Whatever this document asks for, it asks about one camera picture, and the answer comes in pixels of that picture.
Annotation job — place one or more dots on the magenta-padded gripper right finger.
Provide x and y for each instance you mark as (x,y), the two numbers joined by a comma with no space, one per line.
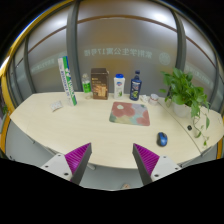
(146,159)

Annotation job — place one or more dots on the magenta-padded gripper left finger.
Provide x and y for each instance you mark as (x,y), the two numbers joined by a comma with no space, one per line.
(77,159)

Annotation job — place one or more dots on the blue computer mouse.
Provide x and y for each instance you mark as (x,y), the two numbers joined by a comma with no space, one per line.
(162,139)

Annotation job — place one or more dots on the floral print mouse pad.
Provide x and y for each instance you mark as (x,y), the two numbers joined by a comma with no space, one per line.
(129,113)

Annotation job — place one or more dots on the small black round object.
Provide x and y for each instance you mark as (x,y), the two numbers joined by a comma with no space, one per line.
(189,127)

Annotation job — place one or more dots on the small white blister pack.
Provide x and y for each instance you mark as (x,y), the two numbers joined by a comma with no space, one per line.
(56,106)

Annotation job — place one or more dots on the small pink-labelled jar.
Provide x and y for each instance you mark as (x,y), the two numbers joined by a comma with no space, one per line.
(153,99)

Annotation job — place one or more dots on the crumpled white tissue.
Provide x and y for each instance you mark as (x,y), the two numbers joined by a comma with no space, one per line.
(144,98)

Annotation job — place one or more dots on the clear bottle green label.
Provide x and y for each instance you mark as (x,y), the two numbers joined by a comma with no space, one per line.
(86,87)

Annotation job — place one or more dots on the dark blue pump bottle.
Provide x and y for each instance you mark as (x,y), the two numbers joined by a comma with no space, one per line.
(135,87)

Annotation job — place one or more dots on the green plant white pot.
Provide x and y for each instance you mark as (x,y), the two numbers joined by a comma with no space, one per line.
(181,95)

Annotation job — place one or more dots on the white bottle blue cap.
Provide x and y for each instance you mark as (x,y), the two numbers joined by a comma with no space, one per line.
(119,86)

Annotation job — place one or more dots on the brown carton box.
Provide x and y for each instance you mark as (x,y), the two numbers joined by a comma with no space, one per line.
(99,84)

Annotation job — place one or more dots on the white green shuttlecock tube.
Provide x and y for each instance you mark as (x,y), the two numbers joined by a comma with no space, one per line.
(67,81)

